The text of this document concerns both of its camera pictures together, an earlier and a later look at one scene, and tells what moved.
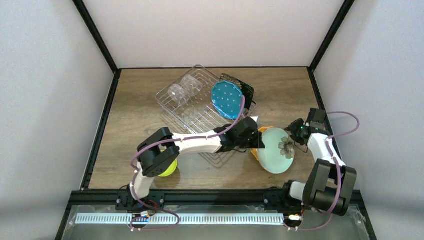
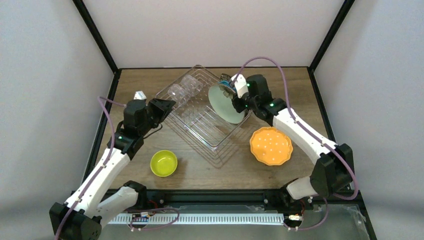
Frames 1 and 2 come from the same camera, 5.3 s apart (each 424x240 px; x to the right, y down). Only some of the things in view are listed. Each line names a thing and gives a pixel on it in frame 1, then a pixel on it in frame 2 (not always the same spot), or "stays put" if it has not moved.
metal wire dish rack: [187, 104] stays put
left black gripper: [253, 139] to [157, 108]
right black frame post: [345, 8] stays put
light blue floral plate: [271, 158] to [224, 105]
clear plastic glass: [192, 85] stays put
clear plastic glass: [179, 94] stays put
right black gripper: [294, 129] to [233, 96]
